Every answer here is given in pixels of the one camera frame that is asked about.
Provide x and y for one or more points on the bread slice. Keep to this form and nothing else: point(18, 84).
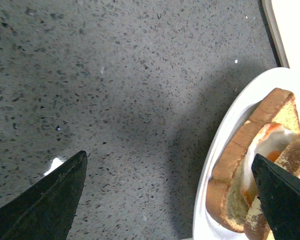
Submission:
point(256, 226)
point(224, 201)

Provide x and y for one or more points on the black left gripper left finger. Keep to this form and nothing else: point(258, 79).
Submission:
point(47, 209)

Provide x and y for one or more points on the beige rabbit tray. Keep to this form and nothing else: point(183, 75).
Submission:
point(283, 18)

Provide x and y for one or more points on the white round plate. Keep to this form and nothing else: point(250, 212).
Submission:
point(204, 227)

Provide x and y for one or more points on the fried egg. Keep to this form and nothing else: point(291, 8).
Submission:
point(269, 142)

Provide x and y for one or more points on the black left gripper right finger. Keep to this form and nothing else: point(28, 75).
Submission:
point(279, 193)

